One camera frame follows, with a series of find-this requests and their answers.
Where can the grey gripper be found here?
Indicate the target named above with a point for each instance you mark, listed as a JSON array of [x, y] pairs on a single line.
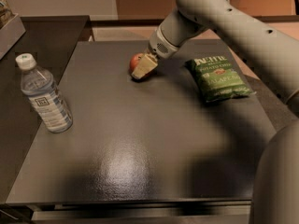
[[158, 47]]

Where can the red apple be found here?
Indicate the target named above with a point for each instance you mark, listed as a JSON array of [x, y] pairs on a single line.
[[135, 62]]

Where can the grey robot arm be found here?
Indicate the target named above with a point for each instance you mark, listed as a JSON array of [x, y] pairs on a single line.
[[273, 57]]

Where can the clear plastic water bottle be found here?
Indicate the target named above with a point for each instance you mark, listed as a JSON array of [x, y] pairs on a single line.
[[39, 86]]

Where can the green jalapeno chip bag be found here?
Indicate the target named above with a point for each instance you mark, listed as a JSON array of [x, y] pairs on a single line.
[[216, 79]]

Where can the dark side counter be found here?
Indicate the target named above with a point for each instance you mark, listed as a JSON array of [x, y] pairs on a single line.
[[51, 40]]

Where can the grey tray on counter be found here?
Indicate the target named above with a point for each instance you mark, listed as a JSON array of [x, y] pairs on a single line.
[[10, 34]]

